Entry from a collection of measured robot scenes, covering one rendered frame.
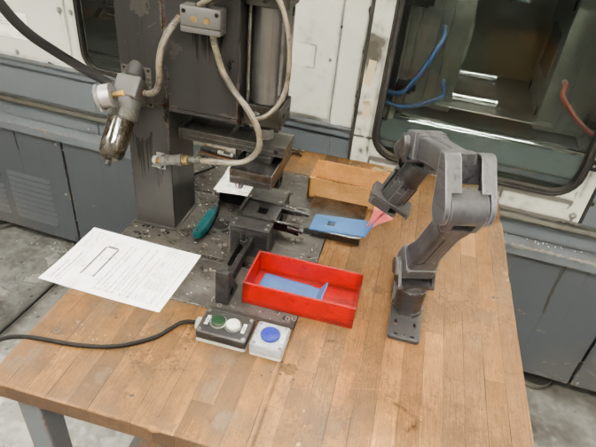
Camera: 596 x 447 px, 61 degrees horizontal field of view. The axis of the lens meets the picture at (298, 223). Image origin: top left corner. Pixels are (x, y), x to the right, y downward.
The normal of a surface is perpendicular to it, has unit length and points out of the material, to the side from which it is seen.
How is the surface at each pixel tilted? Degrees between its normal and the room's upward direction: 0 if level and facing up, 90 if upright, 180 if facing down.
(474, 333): 0
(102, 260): 0
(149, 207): 90
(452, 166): 49
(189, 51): 90
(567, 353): 90
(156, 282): 1
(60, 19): 90
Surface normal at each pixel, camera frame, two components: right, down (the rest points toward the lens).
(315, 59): -0.30, 0.53
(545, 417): 0.09, -0.81
